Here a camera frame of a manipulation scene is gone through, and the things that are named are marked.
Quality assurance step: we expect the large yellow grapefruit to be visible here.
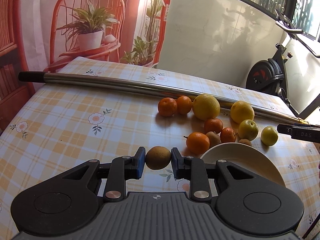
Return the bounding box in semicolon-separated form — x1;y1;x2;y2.
193;94;220;121

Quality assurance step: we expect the small brown kiwi fruit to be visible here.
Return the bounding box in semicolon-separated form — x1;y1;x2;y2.
238;139;252;146

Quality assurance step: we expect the red printed backdrop curtain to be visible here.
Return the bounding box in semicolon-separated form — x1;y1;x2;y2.
1;0;170;129

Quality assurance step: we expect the orange mandarin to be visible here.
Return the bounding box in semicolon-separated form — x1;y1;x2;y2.
204;118;223;134
176;96;193;115
157;98;177;117
186;132;210;155
220;127;236;143

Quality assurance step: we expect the yellow lemon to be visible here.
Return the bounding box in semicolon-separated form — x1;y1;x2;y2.
230;101;255;124

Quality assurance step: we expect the long steel pole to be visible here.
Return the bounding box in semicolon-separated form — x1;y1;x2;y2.
18;71;310;125

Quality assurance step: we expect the plaid floral tablecloth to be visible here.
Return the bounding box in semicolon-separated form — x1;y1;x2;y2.
1;57;319;239

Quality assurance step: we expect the beige round plate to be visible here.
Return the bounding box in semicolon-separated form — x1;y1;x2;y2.
201;142;285;186

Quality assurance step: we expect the black exercise bike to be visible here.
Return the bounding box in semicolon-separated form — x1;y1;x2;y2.
246;9;319;119

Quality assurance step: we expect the yellow-green round fruit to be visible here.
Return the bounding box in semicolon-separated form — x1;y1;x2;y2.
260;126;278;146
238;119;259;141

